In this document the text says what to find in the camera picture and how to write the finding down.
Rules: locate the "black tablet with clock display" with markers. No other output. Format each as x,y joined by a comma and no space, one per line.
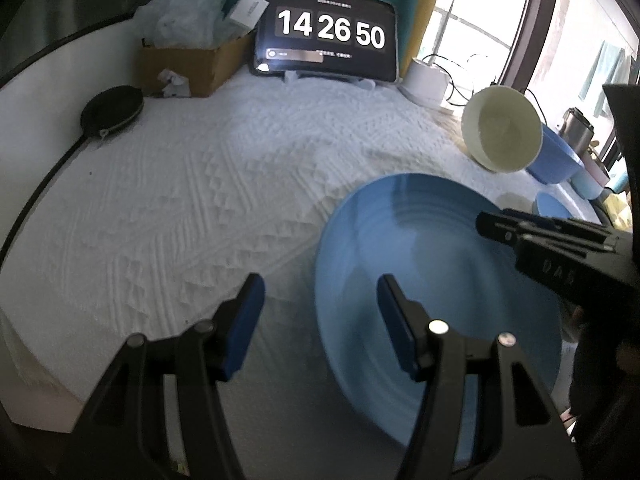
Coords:
325,30

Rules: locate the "pale green bowl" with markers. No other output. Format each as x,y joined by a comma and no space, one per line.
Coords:
500,125

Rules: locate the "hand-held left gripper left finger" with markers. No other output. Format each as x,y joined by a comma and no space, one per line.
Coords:
245,325

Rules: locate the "hanging light blue towel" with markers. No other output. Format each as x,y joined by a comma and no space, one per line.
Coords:
607,75

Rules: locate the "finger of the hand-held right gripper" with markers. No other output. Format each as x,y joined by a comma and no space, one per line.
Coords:
500,227
560,222

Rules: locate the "blue plate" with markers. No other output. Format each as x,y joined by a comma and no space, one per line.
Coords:
450,270

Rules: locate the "dark window frame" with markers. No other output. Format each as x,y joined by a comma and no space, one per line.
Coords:
530,20

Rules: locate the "yellow curtain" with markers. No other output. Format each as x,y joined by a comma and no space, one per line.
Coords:
425,10

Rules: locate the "white textured cloth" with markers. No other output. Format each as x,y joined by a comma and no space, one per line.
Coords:
200,185

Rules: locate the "white desk lamp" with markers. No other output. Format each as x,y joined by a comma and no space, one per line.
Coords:
422,82

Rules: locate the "clear plastic bag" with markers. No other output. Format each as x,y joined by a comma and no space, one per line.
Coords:
185,15

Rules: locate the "cardboard box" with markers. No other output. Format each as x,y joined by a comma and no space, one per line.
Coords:
200,67

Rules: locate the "stainless steel tumbler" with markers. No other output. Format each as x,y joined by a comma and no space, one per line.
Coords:
575,132

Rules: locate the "crumpled white tissue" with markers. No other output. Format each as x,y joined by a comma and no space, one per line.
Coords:
175,85

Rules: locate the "light blue bowl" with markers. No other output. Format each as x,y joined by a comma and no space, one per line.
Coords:
587,187

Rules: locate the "large blue bowl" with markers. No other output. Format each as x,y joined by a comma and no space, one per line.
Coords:
557,160

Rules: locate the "small blue bowl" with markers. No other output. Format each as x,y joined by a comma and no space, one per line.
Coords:
547,205

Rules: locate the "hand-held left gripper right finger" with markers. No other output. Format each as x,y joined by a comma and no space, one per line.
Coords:
395,320

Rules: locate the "black round pouch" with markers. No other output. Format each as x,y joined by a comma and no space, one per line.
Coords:
112,110

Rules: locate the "white paper card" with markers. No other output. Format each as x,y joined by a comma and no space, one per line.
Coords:
248,10

